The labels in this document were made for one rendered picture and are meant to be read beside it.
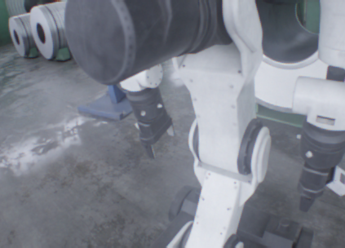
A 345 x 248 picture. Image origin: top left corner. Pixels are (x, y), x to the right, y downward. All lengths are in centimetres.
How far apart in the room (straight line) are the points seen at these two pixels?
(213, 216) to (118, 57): 54
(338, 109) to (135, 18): 32
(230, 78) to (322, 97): 16
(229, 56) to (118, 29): 28
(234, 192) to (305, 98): 34
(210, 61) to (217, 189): 35
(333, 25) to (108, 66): 28
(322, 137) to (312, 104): 6
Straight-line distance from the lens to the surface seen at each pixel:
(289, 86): 165
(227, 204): 66
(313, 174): 50
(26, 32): 773
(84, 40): 27
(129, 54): 22
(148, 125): 65
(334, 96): 41
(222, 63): 46
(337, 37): 35
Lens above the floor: 96
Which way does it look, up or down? 29 degrees down
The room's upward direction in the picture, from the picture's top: 8 degrees counter-clockwise
